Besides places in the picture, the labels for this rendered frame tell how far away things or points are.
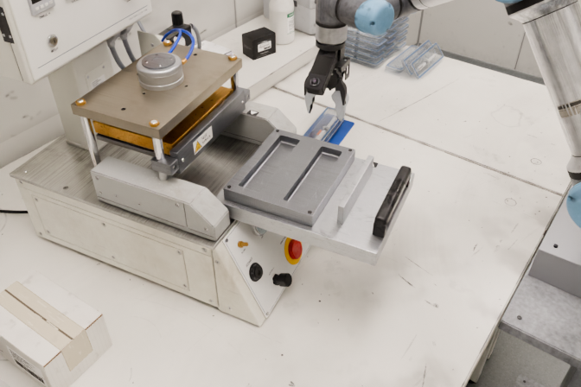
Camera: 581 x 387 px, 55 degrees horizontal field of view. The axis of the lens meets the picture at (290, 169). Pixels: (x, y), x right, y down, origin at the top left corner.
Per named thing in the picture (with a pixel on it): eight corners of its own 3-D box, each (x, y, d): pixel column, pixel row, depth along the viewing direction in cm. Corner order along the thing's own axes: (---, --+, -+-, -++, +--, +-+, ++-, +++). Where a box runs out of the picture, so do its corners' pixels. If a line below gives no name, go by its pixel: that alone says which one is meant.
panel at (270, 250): (265, 319, 102) (221, 240, 94) (327, 217, 124) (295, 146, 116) (274, 320, 101) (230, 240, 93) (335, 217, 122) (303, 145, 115)
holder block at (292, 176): (224, 199, 96) (222, 187, 94) (275, 138, 110) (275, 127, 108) (312, 227, 90) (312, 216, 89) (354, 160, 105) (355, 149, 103)
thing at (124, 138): (97, 139, 101) (85, 93, 95) (167, 84, 117) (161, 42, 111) (175, 163, 96) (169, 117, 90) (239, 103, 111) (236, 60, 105)
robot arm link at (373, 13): (409, -6, 119) (371, -20, 126) (373, 7, 113) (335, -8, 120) (404, 28, 124) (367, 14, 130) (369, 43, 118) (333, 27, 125)
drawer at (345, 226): (213, 216, 98) (210, 181, 93) (270, 149, 114) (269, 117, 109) (374, 269, 88) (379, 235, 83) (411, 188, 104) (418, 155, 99)
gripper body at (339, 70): (350, 79, 142) (353, 34, 135) (336, 94, 136) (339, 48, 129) (322, 72, 145) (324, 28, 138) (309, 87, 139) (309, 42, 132)
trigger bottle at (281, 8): (267, 44, 183) (264, -33, 167) (271, 34, 189) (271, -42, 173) (293, 46, 181) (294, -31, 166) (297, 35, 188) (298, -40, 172)
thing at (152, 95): (55, 139, 101) (35, 75, 93) (156, 66, 123) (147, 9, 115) (166, 174, 93) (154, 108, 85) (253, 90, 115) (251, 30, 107)
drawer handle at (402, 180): (371, 235, 89) (373, 216, 87) (399, 180, 100) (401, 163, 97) (383, 238, 88) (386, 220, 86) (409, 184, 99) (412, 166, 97)
